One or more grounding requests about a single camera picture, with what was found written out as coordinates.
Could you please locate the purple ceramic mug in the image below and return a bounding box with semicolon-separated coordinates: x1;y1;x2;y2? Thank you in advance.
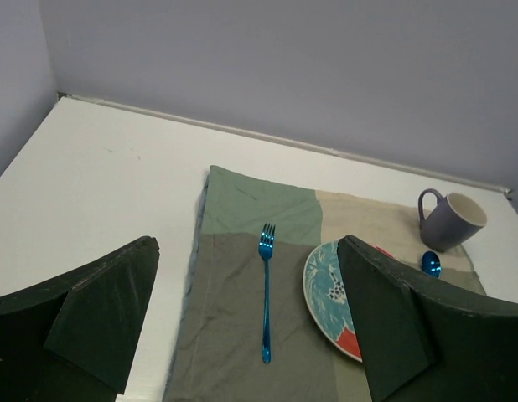
417;188;488;252

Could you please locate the green patchwork cloth placemat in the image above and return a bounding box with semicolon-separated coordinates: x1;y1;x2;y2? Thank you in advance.
161;164;489;402

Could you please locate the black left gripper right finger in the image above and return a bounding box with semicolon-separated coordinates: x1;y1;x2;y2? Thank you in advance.
337;235;518;401

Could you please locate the blue metallic spoon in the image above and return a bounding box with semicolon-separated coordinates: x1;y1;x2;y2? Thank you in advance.
421;250;442;278

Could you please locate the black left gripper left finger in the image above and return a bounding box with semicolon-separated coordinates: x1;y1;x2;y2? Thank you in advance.
0;236;159;401

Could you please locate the red floral plate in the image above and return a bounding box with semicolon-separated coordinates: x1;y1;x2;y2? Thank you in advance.
303;240;362;362

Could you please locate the blue plastic fork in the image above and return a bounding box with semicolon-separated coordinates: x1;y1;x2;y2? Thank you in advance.
258;223;276;363

